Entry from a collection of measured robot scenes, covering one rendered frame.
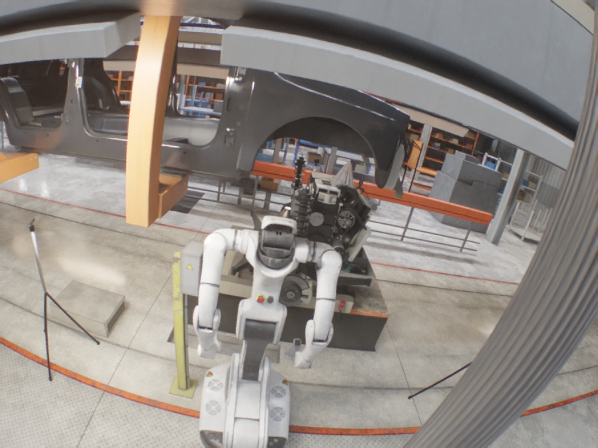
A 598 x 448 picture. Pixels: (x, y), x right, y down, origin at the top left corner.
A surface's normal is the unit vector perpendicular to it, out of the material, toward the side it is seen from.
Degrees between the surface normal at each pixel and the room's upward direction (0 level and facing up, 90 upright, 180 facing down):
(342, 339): 90
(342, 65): 116
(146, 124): 90
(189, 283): 90
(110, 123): 70
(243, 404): 23
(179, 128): 75
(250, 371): 60
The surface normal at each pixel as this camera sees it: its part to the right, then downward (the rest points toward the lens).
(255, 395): 0.22, -0.68
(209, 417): 0.22, -0.47
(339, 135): -0.04, 0.38
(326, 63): -0.07, 0.75
